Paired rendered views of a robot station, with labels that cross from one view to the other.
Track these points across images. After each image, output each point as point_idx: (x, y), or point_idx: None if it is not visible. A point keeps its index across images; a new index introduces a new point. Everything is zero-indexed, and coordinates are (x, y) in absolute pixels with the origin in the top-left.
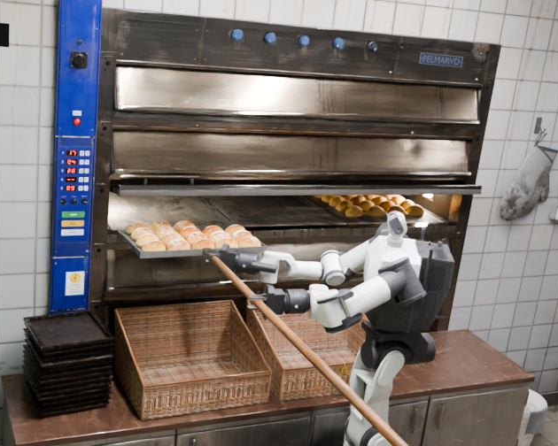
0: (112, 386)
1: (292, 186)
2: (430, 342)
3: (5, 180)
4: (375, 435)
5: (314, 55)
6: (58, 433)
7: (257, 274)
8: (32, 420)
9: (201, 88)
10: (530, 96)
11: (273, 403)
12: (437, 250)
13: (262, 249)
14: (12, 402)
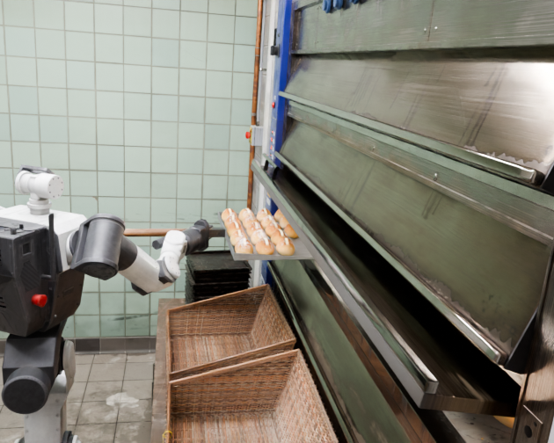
0: (227, 333)
1: (285, 201)
2: (10, 376)
3: (268, 149)
4: (18, 439)
5: (364, 17)
6: (164, 310)
7: (308, 325)
8: (185, 303)
9: (311, 75)
10: None
11: (165, 413)
12: None
13: (233, 255)
14: None
